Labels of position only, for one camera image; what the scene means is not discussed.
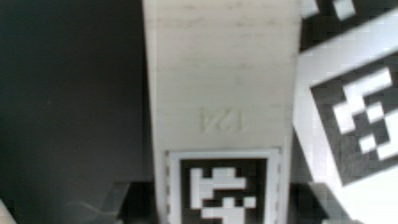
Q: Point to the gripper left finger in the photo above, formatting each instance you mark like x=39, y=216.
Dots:
x=128, y=207

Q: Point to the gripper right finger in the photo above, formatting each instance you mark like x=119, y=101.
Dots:
x=315, y=207

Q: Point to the white marker plate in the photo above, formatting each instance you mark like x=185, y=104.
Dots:
x=345, y=117

